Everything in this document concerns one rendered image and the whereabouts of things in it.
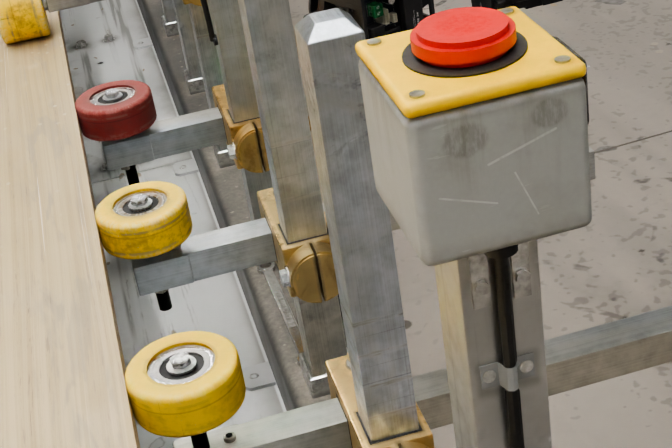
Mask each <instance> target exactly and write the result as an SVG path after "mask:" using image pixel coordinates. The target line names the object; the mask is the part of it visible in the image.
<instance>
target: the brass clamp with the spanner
mask: <svg viewBox="0 0 672 448"><path fill-rule="evenodd" d="M211 90H212V94H213V99H214V104H215V107H218V109H219V111H220V114H221V116H222V119H223V124H224V129H225V134H226V139H227V142H226V143H227V150H228V154H229V157H230V159H233V160H234V162H235V164H236V167H237V169H243V168H244V169H246V170H248V171H250V172H254V173H262V172H263V167H264V170H265V172H267V171H269V170H270V169H269V164H268V158H267V153H266V148H265V142H264V137H263V132H262V126H261V121H260V117H256V118H252V119H248V120H244V121H240V122H234V120H233V118H232V116H231V113H230V111H229V108H228V103H227V98H226V93H225V88H224V84H222V85H217V86H213V87H212V88H211ZM262 165H263V167H262Z"/></svg>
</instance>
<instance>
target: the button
mask: <svg viewBox="0 0 672 448"><path fill-rule="evenodd" d="M516 40H517V37H516V24H515V22H514V21H513V20H512V19H511V18H510V17H508V16H506V14H504V13H503V12H501V11H498V10H495V9H491V8H485V7H462V8H454V9H449V10H445V11H441V12H438V13H435V14H432V15H430V16H428V17H426V18H424V19H423V20H422V21H420V22H419V23H418V25H417V26H416V27H415V28H414V29H413V30H412V31H411V33H410V42H411V50H412V53H413V54H414V55H415V56H416V57H417V58H419V59H421V60H422V61H424V62H425V63H427V64H430V65H433V66H437V67H444V68H464V67H472V66H477V65H482V64H486V63H489V62H491V61H494V60H496V59H498V58H500V57H502V56H503V55H505V54H506V53H507V52H508V50H509V49H511V48H512V47H513V46H514V44H515V43H516Z"/></svg>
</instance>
